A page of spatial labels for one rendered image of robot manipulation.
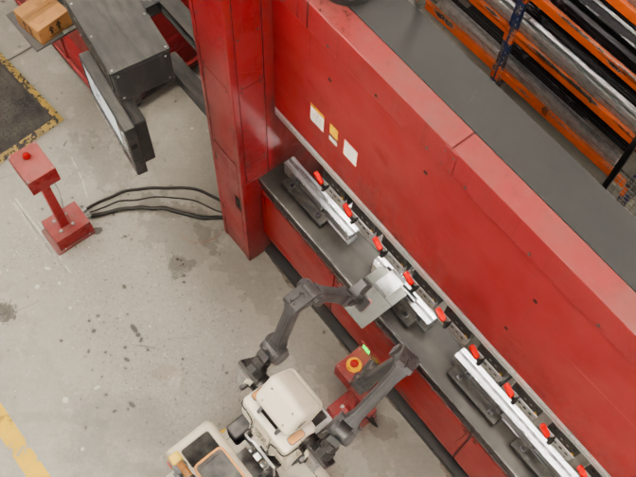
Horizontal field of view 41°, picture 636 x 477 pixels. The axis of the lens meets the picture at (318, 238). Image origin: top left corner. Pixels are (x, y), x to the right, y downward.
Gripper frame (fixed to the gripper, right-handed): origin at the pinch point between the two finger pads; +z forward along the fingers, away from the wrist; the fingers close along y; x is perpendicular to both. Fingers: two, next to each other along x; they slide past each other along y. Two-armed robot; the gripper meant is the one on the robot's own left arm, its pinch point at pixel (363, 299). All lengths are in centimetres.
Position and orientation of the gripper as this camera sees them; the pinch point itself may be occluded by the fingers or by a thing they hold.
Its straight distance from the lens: 380.2
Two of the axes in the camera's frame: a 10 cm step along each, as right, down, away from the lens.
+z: 3.5, 1.1, 9.3
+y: -6.2, -7.2, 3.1
